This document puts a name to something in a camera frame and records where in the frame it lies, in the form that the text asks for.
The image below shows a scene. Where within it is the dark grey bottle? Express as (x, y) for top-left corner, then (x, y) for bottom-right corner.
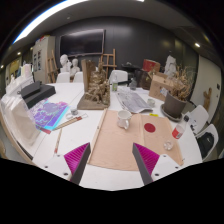
(129, 77), (138, 91)

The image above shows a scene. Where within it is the black wall screen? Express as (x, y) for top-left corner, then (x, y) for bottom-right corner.
(59, 28), (106, 58)

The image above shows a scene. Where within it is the white plastic bag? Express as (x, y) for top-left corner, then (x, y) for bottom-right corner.
(0, 94), (42, 146)

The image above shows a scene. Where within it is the small round white container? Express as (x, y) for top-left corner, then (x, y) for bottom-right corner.
(69, 106), (80, 117)

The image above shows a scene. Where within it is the grey printed newspaper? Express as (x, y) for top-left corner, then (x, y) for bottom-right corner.
(115, 89), (154, 114)

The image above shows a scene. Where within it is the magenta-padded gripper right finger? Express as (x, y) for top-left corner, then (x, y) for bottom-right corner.
(131, 142), (184, 186)

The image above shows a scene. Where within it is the purple printed sheet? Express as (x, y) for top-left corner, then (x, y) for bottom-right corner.
(29, 99), (70, 132)

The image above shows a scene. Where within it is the flat round red coaster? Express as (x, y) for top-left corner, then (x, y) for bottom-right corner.
(143, 122), (157, 134)

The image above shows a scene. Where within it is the grey pot with dried plant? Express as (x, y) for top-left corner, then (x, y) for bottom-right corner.
(162, 66), (196, 119)

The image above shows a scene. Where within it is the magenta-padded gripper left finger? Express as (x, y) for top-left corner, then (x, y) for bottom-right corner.
(42, 142), (92, 186)

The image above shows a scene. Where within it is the small clear glass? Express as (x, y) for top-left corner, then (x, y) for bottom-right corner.
(163, 140), (174, 151)

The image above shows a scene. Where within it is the wooden figure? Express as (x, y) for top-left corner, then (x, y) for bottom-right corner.
(203, 87), (213, 113)

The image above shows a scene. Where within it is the white chair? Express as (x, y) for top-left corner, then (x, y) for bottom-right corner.
(194, 123), (220, 163)
(188, 104), (210, 134)
(109, 69), (129, 86)
(73, 71), (84, 84)
(55, 71), (72, 84)

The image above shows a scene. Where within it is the clear red-labelled drink bottle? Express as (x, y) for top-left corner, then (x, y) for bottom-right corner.
(171, 114), (190, 140)

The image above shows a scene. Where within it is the wooden easel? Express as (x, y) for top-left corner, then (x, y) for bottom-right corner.
(46, 49), (59, 84)
(99, 48), (118, 79)

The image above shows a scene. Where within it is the black flat box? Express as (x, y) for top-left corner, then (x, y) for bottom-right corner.
(20, 80), (57, 109)

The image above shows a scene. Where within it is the white plaster bust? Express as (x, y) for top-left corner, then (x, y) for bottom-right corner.
(59, 54), (72, 74)
(69, 58), (82, 78)

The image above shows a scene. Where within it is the brown cardboard box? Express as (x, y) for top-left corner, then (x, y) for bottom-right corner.
(148, 71), (178, 102)

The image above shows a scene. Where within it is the white ceramic mug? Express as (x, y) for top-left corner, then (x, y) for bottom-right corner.
(116, 109), (133, 130)

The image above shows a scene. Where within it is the grey plant saucer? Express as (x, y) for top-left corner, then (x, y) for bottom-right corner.
(159, 103), (184, 123)

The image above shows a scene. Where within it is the white green-labelled spray bottle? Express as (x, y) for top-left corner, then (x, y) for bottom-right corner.
(111, 73), (119, 93)

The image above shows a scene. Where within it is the black backpack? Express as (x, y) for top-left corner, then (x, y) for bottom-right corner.
(196, 132), (215, 159)

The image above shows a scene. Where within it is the long ceiling light strip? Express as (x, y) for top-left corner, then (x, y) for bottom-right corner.
(13, 0), (89, 44)

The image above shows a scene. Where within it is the white cabinet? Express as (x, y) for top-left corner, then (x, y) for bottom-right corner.
(32, 35), (57, 84)

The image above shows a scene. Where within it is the wooden ruler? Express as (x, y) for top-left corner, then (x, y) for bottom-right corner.
(53, 113), (88, 131)

